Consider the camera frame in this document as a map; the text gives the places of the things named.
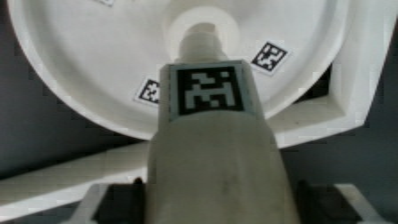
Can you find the white table leg cylinder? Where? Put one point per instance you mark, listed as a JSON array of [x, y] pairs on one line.
[[218, 181]]

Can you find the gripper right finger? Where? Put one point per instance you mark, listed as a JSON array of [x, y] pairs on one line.
[[333, 204]]

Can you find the white round table top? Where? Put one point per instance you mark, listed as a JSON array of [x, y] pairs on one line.
[[99, 43]]

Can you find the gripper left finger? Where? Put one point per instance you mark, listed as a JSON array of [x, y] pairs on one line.
[[113, 204]]

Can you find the white front barrier rail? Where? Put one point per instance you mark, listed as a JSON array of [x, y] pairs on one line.
[[54, 186]]

